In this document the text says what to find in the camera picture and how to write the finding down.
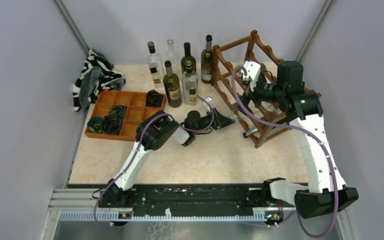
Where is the black rolled sock top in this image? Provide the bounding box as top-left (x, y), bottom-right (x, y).
top-left (145, 89), bottom-right (164, 108)

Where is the purple cable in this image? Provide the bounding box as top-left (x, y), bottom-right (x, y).
top-left (230, 65), bottom-right (340, 239)
top-left (93, 95), bottom-right (216, 231)

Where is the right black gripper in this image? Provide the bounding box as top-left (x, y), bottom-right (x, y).
top-left (231, 74), bottom-right (285, 116)

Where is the olive wine bottle grey cap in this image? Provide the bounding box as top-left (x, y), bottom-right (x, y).
top-left (243, 109), bottom-right (287, 143)

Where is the dark wine bottle black cap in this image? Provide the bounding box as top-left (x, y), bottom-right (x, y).
top-left (180, 42), bottom-right (197, 74)

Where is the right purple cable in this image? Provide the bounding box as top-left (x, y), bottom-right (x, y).
top-left (230, 65), bottom-right (340, 239)

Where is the dark green wine bottle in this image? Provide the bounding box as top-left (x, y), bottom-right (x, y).
top-left (200, 34), bottom-right (213, 84)

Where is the teal rolled sock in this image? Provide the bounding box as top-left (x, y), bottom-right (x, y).
top-left (86, 116), bottom-right (103, 134)

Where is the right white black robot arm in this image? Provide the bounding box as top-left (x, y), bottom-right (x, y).
top-left (233, 60), bottom-right (359, 219)

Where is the clear square spirit bottle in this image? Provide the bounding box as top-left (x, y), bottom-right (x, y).
top-left (147, 41), bottom-right (164, 88)

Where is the grey blue cloth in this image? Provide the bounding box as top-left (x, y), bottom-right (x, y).
top-left (79, 66), bottom-right (102, 108)

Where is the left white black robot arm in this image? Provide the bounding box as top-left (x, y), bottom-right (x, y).
top-left (101, 108), bottom-right (235, 207)

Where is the brown wooden wine rack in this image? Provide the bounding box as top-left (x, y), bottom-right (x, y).
top-left (210, 30), bottom-right (322, 149)

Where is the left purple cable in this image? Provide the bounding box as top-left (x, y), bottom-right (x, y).
top-left (93, 95), bottom-right (216, 231)

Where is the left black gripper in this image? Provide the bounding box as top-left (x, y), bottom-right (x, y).
top-left (192, 107), bottom-right (235, 133)

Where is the dark rolled sock front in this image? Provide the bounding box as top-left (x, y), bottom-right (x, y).
top-left (101, 115), bottom-right (123, 135)

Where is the grey cable comb strip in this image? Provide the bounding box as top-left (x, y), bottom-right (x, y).
top-left (59, 209), bottom-right (267, 223)

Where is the zebra striped cloth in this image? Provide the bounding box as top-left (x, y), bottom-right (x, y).
top-left (72, 49), bottom-right (126, 112)

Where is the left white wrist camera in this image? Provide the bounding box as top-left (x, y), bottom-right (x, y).
top-left (203, 96), bottom-right (213, 107)

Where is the orange wooden compartment tray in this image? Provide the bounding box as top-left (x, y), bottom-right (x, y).
top-left (84, 90), bottom-right (167, 142)

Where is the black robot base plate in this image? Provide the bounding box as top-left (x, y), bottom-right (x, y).
top-left (97, 183), bottom-right (296, 220)

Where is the dark rolled sock middle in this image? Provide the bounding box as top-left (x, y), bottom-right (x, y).
top-left (108, 105), bottom-right (128, 120)

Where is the dark rolled sock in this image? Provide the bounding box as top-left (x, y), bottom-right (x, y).
top-left (108, 105), bottom-right (128, 120)
top-left (101, 115), bottom-right (123, 135)

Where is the green wine bottle silver neck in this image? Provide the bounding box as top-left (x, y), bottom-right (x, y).
top-left (163, 60), bottom-right (182, 108)

